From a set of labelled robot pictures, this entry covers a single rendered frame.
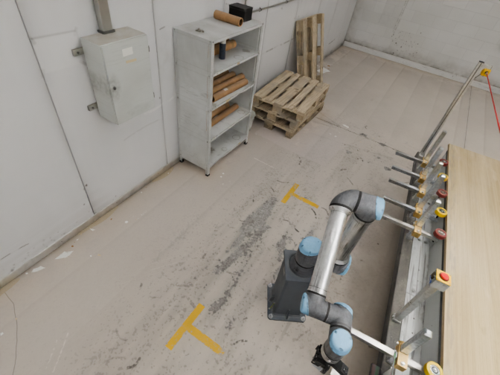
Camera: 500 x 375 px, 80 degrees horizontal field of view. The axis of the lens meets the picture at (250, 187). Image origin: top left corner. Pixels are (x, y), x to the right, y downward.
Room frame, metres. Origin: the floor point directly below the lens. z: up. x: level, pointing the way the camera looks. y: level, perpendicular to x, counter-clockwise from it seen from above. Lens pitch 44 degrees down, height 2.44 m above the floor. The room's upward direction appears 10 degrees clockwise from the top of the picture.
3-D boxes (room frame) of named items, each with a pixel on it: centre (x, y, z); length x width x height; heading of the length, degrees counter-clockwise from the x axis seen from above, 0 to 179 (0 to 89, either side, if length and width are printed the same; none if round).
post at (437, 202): (1.57, -1.30, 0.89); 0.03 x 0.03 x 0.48; 69
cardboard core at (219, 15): (3.23, 0.49, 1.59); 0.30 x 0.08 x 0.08; 65
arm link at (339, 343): (0.51, -0.48, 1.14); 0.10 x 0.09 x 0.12; 167
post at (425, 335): (0.64, -0.94, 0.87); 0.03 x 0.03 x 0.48; 69
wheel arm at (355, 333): (0.62, -0.86, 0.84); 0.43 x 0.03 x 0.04; 69
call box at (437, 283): (0.88, -1.03, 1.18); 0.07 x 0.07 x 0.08; 69
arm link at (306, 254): (1.21, -0.48, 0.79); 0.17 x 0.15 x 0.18; 77
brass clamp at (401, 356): (0.62, -0.93, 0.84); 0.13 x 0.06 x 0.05; 159
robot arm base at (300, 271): (1.22, -0.47, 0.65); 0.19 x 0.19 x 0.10
